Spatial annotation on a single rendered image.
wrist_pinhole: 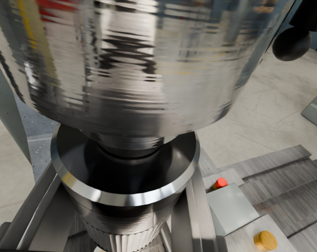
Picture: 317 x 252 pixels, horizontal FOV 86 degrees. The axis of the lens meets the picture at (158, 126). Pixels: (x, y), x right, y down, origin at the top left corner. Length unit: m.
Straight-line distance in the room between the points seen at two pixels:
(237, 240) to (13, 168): 1.62
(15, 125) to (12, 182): 1.11
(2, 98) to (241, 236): 0.54
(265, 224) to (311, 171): 0.37
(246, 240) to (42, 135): 0.46
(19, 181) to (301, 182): 1.61
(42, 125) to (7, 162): 1.32
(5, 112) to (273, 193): 0.68
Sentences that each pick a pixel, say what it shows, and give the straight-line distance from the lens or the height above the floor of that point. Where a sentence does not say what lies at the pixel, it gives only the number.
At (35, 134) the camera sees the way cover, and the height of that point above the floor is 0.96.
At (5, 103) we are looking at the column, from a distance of 0.53.
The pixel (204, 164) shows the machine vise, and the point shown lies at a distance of 0.39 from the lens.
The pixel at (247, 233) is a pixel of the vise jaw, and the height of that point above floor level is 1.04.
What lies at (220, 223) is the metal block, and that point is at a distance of 0.27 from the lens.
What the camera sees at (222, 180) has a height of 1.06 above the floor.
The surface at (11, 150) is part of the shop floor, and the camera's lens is 1.86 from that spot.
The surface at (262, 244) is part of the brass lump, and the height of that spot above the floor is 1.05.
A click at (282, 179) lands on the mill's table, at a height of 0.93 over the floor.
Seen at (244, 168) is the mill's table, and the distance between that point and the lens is 0.53.
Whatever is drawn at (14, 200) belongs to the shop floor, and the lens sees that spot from 1.59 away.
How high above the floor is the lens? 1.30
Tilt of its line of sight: 44 degrees down
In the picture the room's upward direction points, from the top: 12 degrees clockwise
